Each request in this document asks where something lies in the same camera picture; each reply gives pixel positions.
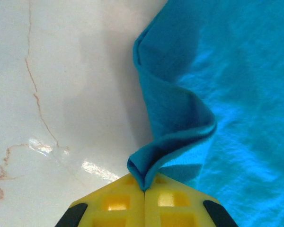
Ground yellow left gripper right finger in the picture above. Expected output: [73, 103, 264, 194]
[144, 173, 239, 227]

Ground blue t-shirt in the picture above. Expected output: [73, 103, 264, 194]
[126, 0, 284, 227]

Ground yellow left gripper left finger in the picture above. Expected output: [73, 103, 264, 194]
[54, 173, 145, 227]

